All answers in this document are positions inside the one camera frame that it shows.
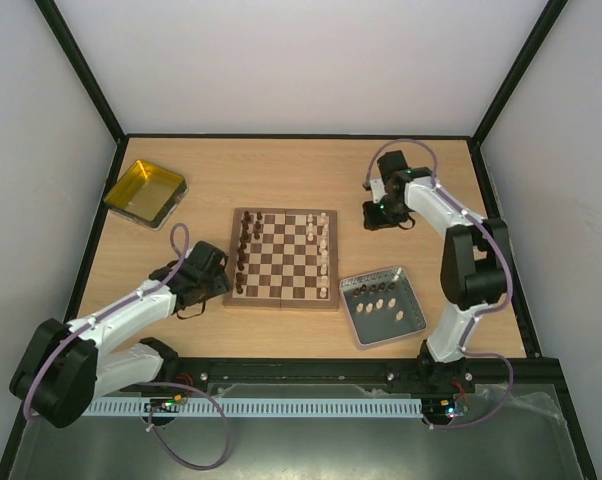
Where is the pink metal tin tray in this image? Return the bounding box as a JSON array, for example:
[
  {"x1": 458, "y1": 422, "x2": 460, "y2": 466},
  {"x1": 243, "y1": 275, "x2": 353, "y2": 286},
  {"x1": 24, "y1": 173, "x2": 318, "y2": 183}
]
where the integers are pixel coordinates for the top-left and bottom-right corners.
[{"x1": 339, "y1": 266, "x2": 427, "y2": 348}]

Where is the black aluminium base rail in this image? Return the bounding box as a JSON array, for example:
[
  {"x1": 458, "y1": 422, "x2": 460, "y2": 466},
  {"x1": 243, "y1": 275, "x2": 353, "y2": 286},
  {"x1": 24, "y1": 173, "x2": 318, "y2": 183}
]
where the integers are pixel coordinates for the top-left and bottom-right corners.
[{"x1": 118, "y1": 357, "x2": 565, "y2": 399}]

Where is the wooden chess board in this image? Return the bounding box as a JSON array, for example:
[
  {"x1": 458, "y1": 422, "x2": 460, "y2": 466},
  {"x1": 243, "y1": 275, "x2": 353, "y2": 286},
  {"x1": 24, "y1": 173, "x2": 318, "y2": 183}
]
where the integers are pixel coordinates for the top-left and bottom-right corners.
[{"x1": 223, "y1": 207, "x2": 339, "y2": 311}]

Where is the slotted grey cable duct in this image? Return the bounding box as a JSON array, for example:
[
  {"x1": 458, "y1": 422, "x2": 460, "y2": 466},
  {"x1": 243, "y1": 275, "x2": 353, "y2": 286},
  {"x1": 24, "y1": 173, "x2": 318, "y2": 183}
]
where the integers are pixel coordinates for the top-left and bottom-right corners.
[{"x1": 84, "y1": 397, "x2": 422, "y2": 419}]

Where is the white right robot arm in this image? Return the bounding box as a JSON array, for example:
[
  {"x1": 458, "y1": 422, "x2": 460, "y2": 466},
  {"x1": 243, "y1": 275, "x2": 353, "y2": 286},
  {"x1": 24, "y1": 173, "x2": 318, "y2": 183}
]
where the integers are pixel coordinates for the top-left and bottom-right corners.
[{"x1": 362, "y1": 151, "x2": 513, "y2": 393}]

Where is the yellow tin lid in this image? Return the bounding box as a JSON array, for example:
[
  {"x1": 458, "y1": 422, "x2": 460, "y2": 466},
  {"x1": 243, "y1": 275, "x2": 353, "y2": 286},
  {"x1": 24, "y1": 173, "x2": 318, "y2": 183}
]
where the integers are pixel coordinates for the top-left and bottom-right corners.
[{"x1": 104, "y1": 160, "x2": 188, "y2": 230}]

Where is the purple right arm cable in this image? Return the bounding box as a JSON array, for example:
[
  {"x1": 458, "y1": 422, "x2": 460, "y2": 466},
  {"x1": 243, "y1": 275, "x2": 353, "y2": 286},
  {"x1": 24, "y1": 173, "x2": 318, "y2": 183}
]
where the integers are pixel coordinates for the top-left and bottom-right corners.
[{"x1": 363, "y1": 138, "x2": 515, "y2": 430}]

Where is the black enclosure frame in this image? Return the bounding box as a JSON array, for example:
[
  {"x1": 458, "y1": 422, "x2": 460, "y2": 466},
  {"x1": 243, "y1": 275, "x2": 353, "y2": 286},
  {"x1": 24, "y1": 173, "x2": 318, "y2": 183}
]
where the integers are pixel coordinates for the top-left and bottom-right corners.
[{"x1": 0, "y1": 0, "x2": 600, "y2": 480}]

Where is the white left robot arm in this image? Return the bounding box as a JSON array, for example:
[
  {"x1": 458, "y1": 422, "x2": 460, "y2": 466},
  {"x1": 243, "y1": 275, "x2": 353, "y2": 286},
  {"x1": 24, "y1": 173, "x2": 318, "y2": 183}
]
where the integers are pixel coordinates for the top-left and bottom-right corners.
[{"x1": 9, "y1": 241, "x2": 230, "y2": 428}]

